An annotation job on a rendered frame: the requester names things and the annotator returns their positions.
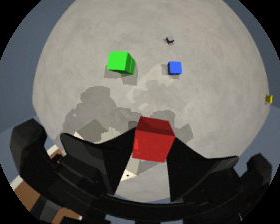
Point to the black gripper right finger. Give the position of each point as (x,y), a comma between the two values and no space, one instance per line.
(187,169)

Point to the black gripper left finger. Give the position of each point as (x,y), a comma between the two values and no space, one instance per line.
(110,157)

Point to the red block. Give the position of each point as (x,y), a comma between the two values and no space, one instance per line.
(153,139)

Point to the blue block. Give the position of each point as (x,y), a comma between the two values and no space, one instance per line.
(174,68)

